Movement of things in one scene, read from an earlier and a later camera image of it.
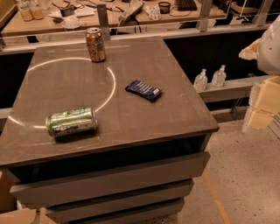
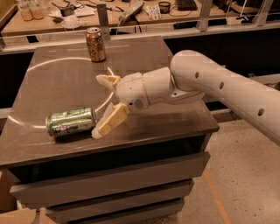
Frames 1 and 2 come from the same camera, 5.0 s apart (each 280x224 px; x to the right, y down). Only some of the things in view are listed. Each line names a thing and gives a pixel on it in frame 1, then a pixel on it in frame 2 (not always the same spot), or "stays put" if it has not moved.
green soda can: [73, 122] stays put
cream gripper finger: [250, 52] to [112, 80]
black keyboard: [186, 5] stays put
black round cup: [164, 7] stays put
